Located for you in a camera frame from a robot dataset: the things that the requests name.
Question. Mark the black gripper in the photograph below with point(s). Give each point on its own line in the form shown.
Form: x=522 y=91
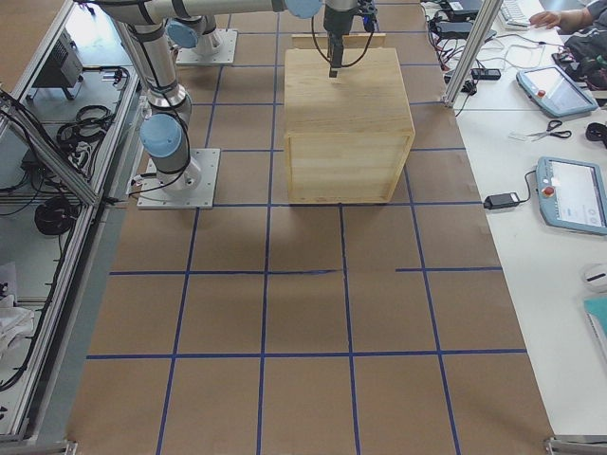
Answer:
x=337 y=20

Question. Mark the wooden drawer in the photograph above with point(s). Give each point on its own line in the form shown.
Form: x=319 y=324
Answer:
x=354 y=40

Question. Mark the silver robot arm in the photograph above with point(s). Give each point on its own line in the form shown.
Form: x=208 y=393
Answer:
x=198 y=34
x=152 y=25

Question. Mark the wooden drawer cabinet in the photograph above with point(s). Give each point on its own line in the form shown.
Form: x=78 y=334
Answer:
x=346 y=138

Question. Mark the person's hand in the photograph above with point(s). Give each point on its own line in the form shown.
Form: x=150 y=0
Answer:
x=547 y=19

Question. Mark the far blue teach pendant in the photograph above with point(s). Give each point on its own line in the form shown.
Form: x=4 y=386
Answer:
x=557 y=95

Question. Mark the blue teach pendant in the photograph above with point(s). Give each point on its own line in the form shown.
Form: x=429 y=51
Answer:
x=557 y=95
x=571 y=195

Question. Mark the black power adapter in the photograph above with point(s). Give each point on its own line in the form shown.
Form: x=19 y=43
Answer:
x=501 y=201

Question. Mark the near blue teach pendant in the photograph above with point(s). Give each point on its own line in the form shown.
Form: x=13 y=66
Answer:
x=571 y=195

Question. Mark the teal notebook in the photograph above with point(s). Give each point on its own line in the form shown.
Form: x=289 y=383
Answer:
x=595 y=310

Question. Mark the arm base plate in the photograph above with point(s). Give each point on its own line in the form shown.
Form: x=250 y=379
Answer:
x=213 y=49
x=193 y=189

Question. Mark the aluminium frame post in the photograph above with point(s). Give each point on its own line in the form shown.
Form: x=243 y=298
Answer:
x=485 y=18

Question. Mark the black handled scissors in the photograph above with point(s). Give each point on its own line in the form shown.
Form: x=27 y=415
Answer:
x=553 y=129

